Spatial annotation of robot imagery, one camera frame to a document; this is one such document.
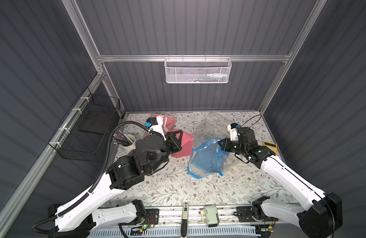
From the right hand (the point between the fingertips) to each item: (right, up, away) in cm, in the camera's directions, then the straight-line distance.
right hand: (220, 141), depth 78 cm
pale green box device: (-6, -35, -8) cm, 36 cm away
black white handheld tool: (-19, -38, -9) cm, 43 cm away
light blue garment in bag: (-3, -13, +15) cm, 20 cm away
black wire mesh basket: (-71, +4, -5) cm, 71 cm away
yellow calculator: (+41, -6, +21) cm, 46 cm away
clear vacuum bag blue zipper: (-2, +6, +30) cm, 31 cm away
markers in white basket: (-3, +39, +15) cm, 42 cm away
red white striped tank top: (-32, +11, +31) cm, 46 cm away
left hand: (-19, +5, -24) cm, 31 cm away
